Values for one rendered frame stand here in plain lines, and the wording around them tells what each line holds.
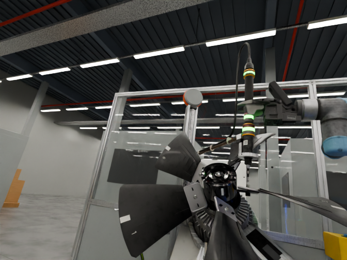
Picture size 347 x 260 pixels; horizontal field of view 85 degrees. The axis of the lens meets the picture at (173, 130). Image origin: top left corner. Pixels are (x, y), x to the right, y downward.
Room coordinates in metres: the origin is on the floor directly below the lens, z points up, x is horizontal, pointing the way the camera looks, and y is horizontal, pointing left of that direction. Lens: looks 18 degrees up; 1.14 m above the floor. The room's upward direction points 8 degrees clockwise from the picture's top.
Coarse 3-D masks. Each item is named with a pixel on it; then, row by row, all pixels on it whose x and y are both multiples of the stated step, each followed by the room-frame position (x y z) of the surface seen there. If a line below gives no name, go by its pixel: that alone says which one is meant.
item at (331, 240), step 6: (324, 234) 0.88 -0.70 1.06; (330, 234) 0.82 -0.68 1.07; (336, 234) 0.83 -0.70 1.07; (342, 234) 0.87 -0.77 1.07; (324, 240) 0.89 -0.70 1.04; (330, 240) 0.82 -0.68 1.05; (336, 240) 0.77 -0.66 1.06; (342, 240) 0.75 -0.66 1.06; (324, 246) 0.90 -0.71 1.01; (330, 246) 0.83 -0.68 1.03; (336, 246) 0.78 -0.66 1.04; (342, 246) 0.75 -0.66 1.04; (330, 252) 0.84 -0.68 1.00; (336, 252) 0.78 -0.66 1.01; (342, 252) 0.75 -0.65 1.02; (336, 258) 0.79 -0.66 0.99; (342, 258) 0.75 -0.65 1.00
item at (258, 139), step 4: (256, 136) 0.82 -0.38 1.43; (260, 136) 0.79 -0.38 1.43; (264, 136) 0.77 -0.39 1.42; (268, 136) 0.75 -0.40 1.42; (256, 140) 0.77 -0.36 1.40; (260, 140) 0.75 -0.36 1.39; (264, 140) 0.73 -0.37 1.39; (232, 144) 0.93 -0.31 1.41; (236, 144) 0.90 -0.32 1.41; (256, 144) 0.74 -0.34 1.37; (232, 148) 0.91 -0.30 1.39; (236, 148) 0.87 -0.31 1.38; (232, 152) 0.87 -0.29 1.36; (236, 152) 0.83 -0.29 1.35; (232, 156) 0.84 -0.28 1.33; (236, 156) 0.78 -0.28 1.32; (228, 160) 0.85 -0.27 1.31; (232, 160) 0.79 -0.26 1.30; (236, 160) 0.73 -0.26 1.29; (240, 160) 0.72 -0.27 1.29; (228, 164) 0.80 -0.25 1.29; (232, 164) 0.75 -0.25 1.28
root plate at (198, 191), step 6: (186, 186) 0.69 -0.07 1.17; (192, 186) 0.69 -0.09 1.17; (198, 186) 0.70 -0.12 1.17; (186, 192) 0.69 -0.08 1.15; (192, 192) 0.70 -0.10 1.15; (198, 192) 0.70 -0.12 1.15; (192, 198) 0.70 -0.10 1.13; (198, 198) 0.70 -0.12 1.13; (204, 198) 0.70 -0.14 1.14; (192, 204) 0.70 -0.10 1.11; (198, 204) 0.70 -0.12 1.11; (204, 204) 0.70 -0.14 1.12; (192, 210) 0.70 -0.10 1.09
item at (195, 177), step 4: (200, 164) 0.77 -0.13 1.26; (204, 164) 0.75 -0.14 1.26; (200, 168) 0.77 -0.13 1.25; (196, 172) 0.78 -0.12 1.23; (200, 172) 0.77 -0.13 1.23; (196, 176) 0.78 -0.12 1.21; (200, 176) 0.77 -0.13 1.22; (192, 180) 0.80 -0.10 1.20; (196, 180) 0.78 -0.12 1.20; (200, 180) 0.77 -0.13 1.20; (200, 184) 0.77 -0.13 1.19
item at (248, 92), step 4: (248, 76) 0.66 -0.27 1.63; (252, 76) 0.65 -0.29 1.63; (248, 80) 0.66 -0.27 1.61; (252, 80) 0.65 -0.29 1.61; (248, 84) 0.66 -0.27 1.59; (252, 84) 0.65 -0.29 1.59; (248, 88) 0.66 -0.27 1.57; (252, 88) 0.65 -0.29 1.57; (248, 92) 0.66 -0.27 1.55; (252, 92) 0.65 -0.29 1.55; (248, 96) 0.65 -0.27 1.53; (252, 96) 0.65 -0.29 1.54; (244, 100) 0.67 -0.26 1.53; (244, 108) 0.67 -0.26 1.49; (244, 112) 0.67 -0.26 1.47
